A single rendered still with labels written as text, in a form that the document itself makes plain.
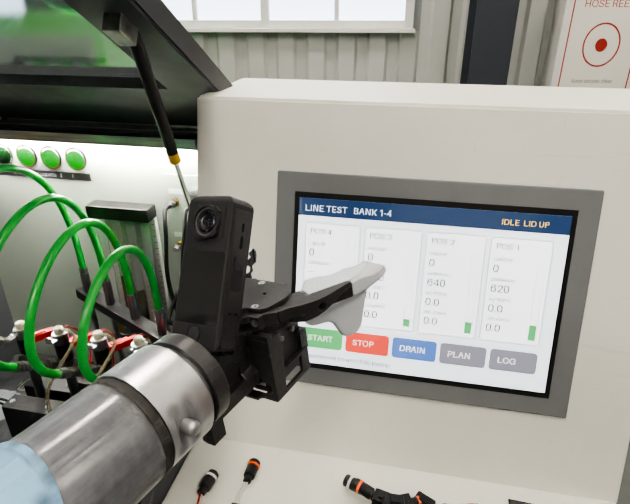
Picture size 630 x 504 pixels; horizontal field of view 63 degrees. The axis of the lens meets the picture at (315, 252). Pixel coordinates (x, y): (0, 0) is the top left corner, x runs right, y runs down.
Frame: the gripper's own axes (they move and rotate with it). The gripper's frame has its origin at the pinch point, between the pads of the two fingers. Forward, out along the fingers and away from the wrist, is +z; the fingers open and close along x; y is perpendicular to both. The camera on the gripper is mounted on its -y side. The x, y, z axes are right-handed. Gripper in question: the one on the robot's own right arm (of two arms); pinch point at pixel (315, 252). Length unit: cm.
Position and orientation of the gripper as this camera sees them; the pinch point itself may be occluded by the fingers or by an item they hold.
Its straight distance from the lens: 51.0
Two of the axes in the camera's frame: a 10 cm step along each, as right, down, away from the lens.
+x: 8.6, 0.9, -5.0
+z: 4.9, -3.8, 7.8
